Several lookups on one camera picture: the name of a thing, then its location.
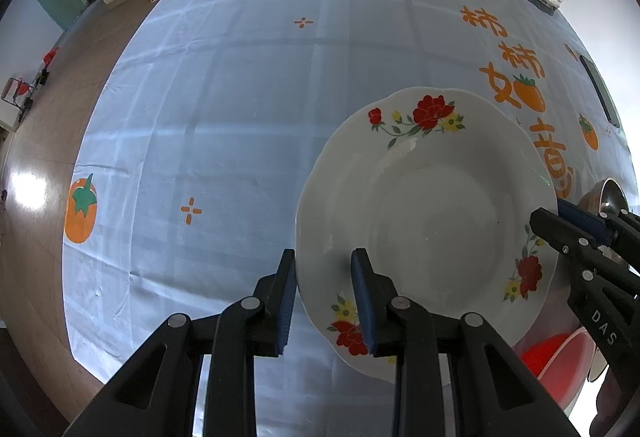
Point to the red object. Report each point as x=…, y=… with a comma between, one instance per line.
x=51, y=57

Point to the stainless steel bowl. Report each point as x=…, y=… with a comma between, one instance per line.
x=612, y=197

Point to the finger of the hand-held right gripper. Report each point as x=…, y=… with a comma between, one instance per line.
x=555, y=227
x=580, y=217

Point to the pink plastic bowl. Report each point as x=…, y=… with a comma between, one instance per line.
x=550, y=357

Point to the persimmon print tablecloth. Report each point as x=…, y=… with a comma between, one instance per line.
x=225, y=92

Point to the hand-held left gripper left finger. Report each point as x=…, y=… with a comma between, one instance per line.
x=286, y=302

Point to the white plate with red flowers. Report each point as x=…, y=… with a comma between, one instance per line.
x=440, y=197

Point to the white enamel bowl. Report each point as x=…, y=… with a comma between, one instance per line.
x=597, y=364

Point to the black phone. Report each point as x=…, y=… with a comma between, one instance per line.
x=600, y=92

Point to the small metal trolley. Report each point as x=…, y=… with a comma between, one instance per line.
x=22, y=92

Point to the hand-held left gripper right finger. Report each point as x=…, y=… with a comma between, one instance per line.
x=362, y=302

